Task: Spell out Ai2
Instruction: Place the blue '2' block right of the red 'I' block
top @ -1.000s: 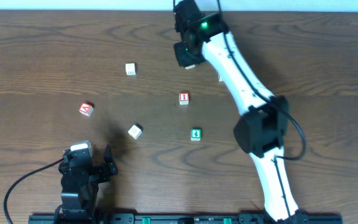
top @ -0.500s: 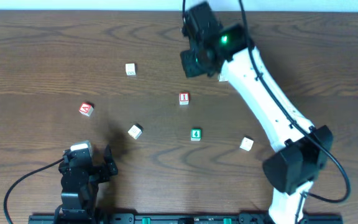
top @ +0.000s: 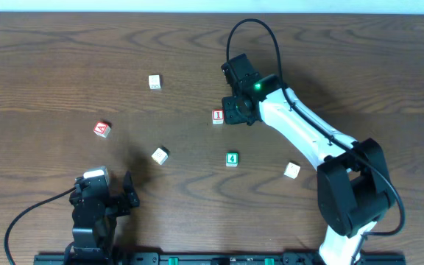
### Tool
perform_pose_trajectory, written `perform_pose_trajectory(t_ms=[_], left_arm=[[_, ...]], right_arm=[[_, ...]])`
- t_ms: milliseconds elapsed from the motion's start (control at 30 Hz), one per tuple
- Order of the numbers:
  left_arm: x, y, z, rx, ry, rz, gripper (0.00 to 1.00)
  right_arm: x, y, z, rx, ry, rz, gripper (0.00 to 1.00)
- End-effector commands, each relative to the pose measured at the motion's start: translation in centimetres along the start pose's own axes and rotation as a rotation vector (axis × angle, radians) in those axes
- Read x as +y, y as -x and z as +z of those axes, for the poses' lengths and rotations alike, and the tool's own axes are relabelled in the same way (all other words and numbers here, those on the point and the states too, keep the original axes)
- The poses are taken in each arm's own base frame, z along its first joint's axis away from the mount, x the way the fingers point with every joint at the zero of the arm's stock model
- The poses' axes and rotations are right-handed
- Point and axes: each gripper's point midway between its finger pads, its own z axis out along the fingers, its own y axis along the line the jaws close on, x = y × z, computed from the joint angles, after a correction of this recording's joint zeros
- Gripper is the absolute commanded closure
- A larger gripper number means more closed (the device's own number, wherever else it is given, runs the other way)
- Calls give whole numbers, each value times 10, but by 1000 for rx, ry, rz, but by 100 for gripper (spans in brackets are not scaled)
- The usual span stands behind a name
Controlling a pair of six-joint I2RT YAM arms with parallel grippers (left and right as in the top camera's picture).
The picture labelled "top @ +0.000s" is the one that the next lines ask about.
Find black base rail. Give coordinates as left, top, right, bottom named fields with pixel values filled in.
left=33, top=252, right=406, bottom=265

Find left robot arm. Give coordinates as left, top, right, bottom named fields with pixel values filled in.
left=66, top=170, right=139, bottom=264

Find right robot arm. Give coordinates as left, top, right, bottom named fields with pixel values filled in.
left=221, top=54, right=395, bottom=264

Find white block upper left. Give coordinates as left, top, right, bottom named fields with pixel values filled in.
left=149, top=75, right=161, bottom=90

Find red letter I block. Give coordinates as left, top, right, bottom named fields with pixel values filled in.
left=212, top=109, right=225, bottom=124

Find green number 4 block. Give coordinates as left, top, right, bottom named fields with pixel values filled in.
left=226, top=152, right=239, bottom=167

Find white block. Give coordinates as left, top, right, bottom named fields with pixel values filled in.
left=149, top=75, right=161, bottom=90
left=283, top=162, right=300, bottom=179

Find white block lower right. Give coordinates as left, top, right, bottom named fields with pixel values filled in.
left=283, top=162, right=300, bottom=179

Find yellow W O block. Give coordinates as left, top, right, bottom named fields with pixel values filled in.
left=151, top=147, right=169, bottom=165

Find red letter A block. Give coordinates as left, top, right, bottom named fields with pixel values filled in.
left=93, top=121, right=111, bottom=138

